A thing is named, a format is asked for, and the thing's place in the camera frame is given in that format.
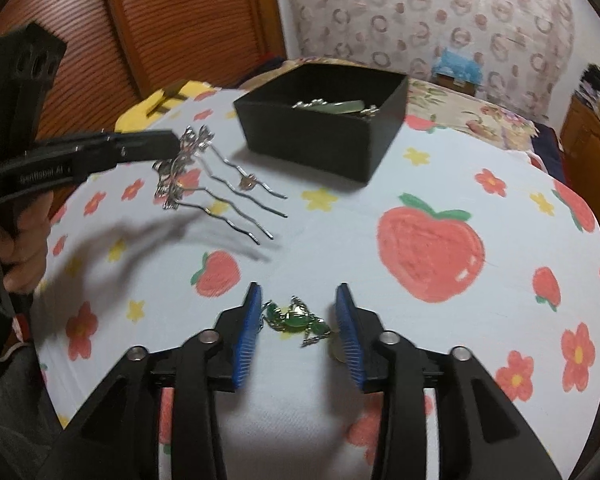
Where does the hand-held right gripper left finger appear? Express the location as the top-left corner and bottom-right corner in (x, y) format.
(35, 282), (264, 480)

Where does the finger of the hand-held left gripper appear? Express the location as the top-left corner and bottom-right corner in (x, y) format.
(72, 149), (179, 183)
(75, 130), (180, 154)

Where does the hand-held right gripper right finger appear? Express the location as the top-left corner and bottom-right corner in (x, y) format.
(335, 282), (563, 480)

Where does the green gem brooch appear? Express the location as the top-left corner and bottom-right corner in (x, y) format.
(261, 296), (338, 349)

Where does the silver flower hair comb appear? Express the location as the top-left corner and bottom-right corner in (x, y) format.
(151, 125), (289, 246)

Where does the black square box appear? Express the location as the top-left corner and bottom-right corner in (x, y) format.
(233, 62), (409, 183)

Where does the green jade bangle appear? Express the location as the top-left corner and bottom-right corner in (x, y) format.
(320, 100), (366, 114)

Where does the person's left hand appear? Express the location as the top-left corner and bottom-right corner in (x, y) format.
(0, 192), (56, 295)

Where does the yellow plush toy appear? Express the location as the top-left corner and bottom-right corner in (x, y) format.
(117, 80), (217, 134)

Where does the brown slatted wardrobe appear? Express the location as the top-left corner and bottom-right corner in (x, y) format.
(0, 0), (287, 143)

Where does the person's dark clothing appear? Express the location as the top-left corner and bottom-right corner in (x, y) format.
(0, 275), (63, 480)

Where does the small cardboard box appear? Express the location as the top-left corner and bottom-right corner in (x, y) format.
(437, 74), (479, 97)

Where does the blue plastic bag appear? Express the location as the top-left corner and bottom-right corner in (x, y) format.
(432, 49), (484, 84)

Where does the wooden side cabinet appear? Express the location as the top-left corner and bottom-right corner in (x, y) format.
(559, 95), (600, 203)

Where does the circle pattern curtain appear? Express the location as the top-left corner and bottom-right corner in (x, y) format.
(285, 0), (577, 122)

